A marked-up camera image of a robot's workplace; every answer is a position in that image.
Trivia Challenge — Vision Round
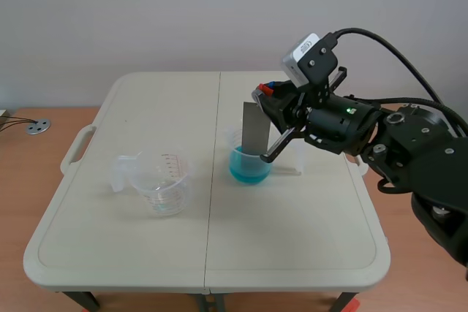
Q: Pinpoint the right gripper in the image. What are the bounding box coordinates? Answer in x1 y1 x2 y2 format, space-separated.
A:
252 66 380 164

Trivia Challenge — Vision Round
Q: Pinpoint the grey metal plate orange handle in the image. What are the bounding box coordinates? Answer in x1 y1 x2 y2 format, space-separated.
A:
242 83 276 156

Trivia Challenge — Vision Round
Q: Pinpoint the clear beaker with blue liquid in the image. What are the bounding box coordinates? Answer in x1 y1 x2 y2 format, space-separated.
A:
223 127 304 186

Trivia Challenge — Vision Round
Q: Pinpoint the empty clear plastic beaker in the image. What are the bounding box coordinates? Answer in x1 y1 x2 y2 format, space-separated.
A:
109 150 195 218

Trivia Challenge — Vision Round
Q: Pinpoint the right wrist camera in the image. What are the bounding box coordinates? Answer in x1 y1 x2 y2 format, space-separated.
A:
280 32 339 88

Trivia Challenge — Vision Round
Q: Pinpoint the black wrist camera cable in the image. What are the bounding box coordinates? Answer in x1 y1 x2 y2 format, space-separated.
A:
321 27 468 134

